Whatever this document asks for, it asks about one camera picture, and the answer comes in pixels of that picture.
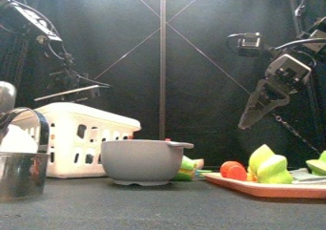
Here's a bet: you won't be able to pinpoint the white plastic slotted basket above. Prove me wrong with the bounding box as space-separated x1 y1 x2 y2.
12 101 143 179

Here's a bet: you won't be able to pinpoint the green toy vegetable halves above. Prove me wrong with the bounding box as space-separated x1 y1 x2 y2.
247 143 296 185

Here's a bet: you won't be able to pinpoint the small green toy piece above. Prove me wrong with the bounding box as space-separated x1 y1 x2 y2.
305 150 326 178

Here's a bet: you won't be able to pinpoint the red toy pepper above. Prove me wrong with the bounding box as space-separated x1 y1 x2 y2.
219 160 250 182

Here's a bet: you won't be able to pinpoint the grey toy knife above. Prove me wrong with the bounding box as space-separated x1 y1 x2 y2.
289 167 326 184

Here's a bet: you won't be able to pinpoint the grey toy bowl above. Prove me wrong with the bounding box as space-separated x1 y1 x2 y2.
99 138 195 187

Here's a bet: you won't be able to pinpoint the green yellow toy vegetable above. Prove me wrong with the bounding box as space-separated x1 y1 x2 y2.
171 155 199 182

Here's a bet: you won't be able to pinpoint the small metal cup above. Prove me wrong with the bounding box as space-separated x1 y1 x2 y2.
0 151 51 203

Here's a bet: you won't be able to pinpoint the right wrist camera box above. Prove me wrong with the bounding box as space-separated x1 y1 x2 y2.
226 31 262 58

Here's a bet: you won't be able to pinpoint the thin diagonal frame cord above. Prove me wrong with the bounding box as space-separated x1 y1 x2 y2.
94 0 214 81
123 0 253 95

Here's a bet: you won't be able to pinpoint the vertical frame pole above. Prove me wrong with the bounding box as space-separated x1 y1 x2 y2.
159 0 169 141

